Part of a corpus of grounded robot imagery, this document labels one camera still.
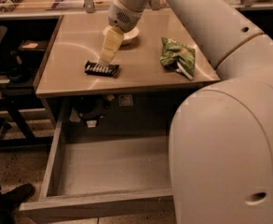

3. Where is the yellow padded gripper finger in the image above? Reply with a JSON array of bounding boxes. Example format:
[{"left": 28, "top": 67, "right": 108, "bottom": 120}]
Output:
[{"left": 99, "top": 26, "right": 124, "bottom": 66}]

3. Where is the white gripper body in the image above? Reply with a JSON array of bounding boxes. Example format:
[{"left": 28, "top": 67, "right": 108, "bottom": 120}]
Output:
[{"left": 108, "top": 0, "right": 142, "bottom": 33}]

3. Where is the black rxbar chocolate wrapper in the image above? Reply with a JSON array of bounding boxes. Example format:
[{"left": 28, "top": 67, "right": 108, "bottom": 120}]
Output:
[{"left": 85, "top": 61, "right": 119, "bottom": 77}]

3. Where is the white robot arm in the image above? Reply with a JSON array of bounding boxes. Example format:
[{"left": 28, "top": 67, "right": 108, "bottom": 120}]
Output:
[{"left": 108, "top": 0, "right": 273, "bottom": 224}]

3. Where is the open grey wooden drawer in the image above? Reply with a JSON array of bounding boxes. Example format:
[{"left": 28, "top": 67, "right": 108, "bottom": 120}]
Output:
[{"left": 19, "top": 107, "right": 174, "bottom": 224}]

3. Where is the green chip bag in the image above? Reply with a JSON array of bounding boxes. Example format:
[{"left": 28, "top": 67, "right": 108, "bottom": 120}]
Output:
[{"left": 160, "top": 37, "right": 196, "bottom": 80}]

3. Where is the black box with label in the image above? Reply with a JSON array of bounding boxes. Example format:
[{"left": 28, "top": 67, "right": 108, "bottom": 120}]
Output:
[{"left": 18, "top": 40, "right": 48, "bottom": 67}]

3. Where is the black shoe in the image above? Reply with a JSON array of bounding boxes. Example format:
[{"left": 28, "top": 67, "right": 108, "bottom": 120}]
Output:
[{"left": 0, "top": 183, "right": 35, "bottom": 210}]

